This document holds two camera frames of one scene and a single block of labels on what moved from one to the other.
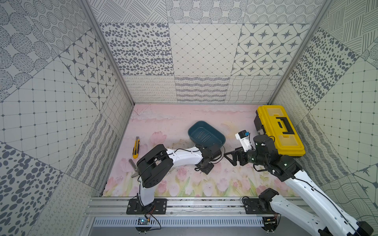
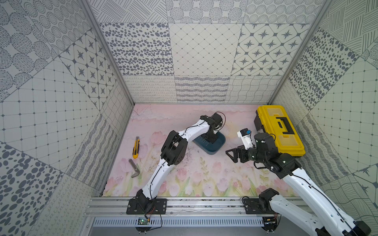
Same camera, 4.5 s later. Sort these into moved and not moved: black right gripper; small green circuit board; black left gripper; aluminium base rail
Moved: black left gripper
Not moved: small green circuit board; black right gripper; aluminium base rail
